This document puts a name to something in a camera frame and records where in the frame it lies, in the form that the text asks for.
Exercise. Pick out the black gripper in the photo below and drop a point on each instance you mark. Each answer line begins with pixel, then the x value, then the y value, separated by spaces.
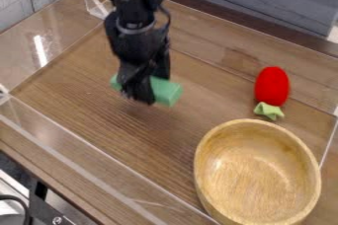
pixel 137 49

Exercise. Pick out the green rectangular block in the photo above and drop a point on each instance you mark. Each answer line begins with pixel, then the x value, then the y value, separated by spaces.
pixel 167 91

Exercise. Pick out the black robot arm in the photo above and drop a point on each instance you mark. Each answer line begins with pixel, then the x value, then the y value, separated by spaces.
pixel 137 14

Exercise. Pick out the brown wooden bowl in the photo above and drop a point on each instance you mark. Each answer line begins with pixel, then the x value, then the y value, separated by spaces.
pixel 255 174

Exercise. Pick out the red plush strawberry toy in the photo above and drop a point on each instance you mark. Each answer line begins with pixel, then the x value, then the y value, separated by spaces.
pixel 271 92

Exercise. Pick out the clear acrylic corner bracket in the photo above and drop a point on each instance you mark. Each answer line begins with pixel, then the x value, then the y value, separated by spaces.
pixel 98 8

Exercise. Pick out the clear acrylic enclosure wall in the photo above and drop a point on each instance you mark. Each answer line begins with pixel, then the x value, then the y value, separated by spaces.
pixel 117 157

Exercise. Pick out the black table leg bracket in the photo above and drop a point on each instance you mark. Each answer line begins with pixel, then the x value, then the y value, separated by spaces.
pixel 41 211

